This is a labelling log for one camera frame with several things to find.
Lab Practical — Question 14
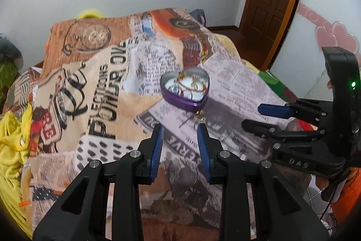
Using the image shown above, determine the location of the striped bed sheet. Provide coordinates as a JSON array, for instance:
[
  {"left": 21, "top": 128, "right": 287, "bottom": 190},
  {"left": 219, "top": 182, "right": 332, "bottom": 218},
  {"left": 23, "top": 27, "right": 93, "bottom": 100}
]
[{"left": 3, "top": 67, "right": 43, "bottom": 115}]

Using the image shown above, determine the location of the yellow cloth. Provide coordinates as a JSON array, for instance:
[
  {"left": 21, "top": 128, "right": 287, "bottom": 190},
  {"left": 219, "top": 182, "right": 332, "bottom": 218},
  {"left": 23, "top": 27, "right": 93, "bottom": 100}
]
[{"left": 0, "top": 108, "right": 36, "bottom": 240}]

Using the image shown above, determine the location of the newspaper-print blanket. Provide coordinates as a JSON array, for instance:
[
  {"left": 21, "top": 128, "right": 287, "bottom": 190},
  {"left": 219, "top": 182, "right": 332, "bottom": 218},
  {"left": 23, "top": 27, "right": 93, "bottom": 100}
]
[{"left": 30, "top": 7, "right": 299, "bottom": 233}]

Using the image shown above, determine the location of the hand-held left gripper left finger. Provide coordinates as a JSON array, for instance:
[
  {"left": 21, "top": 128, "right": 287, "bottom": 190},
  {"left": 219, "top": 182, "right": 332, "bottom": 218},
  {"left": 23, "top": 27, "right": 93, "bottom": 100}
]
[{"left": 33, "top": 123, "right": 164, "bottom": 241}]

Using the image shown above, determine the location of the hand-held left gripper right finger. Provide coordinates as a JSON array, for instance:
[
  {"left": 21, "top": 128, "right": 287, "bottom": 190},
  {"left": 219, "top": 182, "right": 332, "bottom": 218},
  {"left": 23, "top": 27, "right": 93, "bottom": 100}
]
[{"left": 197, "top": 122, "right": 330, "bottom": 241}]

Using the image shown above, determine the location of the person's orange clothing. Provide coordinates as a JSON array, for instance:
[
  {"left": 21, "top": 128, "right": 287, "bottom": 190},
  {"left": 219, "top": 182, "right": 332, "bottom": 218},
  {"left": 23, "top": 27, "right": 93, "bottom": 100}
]
[{"left": 332, "top": 170, "right": 361, "bottom": 228}]

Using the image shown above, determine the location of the gold and red bracelet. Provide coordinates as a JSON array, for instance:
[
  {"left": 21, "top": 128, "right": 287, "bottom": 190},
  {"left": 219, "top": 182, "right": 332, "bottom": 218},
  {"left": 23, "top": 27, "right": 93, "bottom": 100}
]
[{"left": 187, "top": 73, "right": 208, "bottom": 91}]

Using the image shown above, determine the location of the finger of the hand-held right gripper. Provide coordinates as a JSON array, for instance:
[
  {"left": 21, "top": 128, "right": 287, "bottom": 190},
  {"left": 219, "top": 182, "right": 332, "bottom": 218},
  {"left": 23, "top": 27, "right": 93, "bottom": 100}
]
[
  {"left": 257, "top": 99, "right": 336, "bottom": 125},
  {"left": 242, "top": 118, "right": 328, "bottom": 147}
]

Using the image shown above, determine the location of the yellow plastic object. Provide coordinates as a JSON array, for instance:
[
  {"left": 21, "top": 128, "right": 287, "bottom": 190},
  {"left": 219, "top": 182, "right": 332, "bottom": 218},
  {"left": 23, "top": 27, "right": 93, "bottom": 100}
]
[{"left": 77, "top": 9, "right": 106, "bottom": 19}]

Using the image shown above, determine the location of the white heart-print wardrobe door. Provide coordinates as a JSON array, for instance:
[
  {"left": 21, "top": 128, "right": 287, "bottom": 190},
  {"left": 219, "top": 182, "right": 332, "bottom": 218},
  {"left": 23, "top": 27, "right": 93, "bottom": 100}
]
[{"left": 269, "top": 0, "right": 361, "bottom": 96}]

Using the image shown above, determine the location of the gold ring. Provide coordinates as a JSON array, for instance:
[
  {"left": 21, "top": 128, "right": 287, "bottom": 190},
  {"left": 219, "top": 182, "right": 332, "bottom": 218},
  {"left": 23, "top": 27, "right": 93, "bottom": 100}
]
[{"left": 178, "top": 110, "right": 206, "bottom": 129}]

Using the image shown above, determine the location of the dark teal pillow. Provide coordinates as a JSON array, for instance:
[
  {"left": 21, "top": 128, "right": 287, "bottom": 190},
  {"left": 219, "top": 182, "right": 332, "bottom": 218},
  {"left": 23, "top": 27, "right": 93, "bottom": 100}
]
[{"left": 0, "top": 34, "right": 23, "bottom": 67}]

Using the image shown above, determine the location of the purple heart-shaped tin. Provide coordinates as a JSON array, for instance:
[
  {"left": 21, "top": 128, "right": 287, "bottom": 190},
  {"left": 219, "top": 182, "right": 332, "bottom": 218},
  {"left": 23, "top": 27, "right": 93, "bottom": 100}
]
[{"left": 160, "top": 67, "right": 211, "bottom": 112}]

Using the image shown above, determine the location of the grey backpack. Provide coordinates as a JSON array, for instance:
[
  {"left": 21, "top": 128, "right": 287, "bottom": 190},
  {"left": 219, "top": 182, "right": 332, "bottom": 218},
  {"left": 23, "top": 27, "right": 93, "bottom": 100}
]
[{"left": 190, "top": 9, "right": 208, "bottom": 27}]

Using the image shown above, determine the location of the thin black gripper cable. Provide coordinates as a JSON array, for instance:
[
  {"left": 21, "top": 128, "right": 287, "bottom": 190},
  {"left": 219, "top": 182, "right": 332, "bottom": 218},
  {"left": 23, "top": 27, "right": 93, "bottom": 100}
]
[{"left": 319, "top": 181, "right": 339, "bottom": 219}]

